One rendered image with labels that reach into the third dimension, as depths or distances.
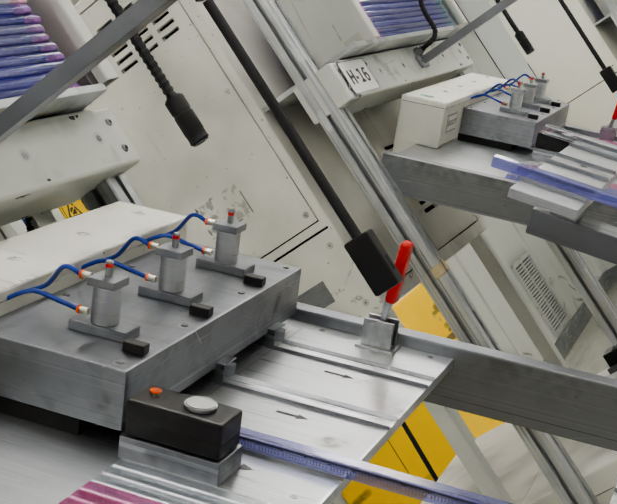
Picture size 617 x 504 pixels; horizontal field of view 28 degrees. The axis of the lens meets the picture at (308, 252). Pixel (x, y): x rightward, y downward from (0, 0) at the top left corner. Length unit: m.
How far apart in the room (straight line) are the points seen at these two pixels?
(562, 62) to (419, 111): 3.38
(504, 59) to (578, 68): 3.26
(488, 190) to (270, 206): 0.37
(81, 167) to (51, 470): 0.43
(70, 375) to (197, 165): 1.22
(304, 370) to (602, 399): 0.28
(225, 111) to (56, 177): 0.91
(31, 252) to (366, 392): 0.31
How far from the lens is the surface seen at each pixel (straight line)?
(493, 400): 1.20
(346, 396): 1.07
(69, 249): 1.12
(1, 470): 0.89
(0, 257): 1.08
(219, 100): 2.09
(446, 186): 1.97
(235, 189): 2.10
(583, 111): 5.53
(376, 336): 1.18
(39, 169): 1.20
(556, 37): 5.52
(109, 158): 1.29
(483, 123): 2.28
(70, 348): 0.94
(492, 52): 8.76
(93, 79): 1.33
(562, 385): 1.18
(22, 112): 1.02
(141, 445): 0.90
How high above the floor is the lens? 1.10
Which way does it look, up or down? 1 degrees up
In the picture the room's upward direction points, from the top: 32 degrees counter-clockwise
